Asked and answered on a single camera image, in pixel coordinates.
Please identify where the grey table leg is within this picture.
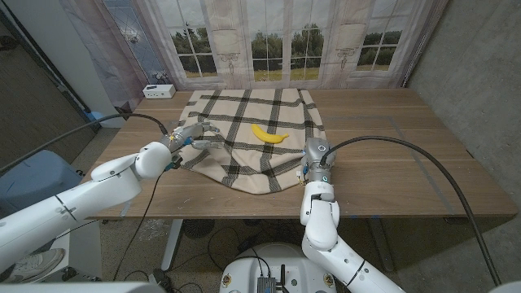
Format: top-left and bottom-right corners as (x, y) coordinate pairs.
(368, 217), (396, 273)

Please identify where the light blue floor object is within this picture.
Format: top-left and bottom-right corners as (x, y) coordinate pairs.
(87, 111), (107, 128)

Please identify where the grey sneaker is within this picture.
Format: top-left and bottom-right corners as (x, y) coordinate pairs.
(0, 247), (66, 285)

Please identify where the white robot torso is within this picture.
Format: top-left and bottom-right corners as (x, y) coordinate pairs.
(218, 243), (338, 293)

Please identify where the purple printed backdrop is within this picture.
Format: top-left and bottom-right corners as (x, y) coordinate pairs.
(59, 0), (172, 119)

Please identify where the yellow banana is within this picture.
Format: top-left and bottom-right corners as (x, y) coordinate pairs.
(250, 123), (291, 145)

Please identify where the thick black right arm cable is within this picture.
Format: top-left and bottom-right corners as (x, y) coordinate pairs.
(320, 135), (502, 286)

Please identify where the black box on torso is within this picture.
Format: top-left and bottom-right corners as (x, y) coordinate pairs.
(256, 264), (288, 293)

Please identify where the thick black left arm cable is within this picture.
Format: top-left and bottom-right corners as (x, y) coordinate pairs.
(0, 112), (170, 174)

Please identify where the white table leg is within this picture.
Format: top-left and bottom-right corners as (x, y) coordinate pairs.
(160, 218), (184, 272)

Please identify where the printed window backdrop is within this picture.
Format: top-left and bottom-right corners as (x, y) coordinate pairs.
(134, 0), (449, 91)

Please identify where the white power strip box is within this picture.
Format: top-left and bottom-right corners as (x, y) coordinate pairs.
(142, 84), (177, 100)

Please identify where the blue-grey plastic bin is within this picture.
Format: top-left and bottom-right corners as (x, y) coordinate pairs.
(0, 149), (85, 219)

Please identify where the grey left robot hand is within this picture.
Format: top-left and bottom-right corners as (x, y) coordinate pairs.
(160, 121), (224, 164)

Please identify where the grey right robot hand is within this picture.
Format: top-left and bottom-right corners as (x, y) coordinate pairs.
(300, 137), (337, 186)

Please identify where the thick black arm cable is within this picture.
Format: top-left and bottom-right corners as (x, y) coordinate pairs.
(0, 112), (170, 174)
(320, 135), (502, 286)

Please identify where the thin black left wrist cable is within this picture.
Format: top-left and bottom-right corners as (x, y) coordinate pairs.
(112, 173), (160, 282)

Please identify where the cream black plaid scarf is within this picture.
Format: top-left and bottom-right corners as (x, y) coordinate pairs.
(173, 88), (326, 195)

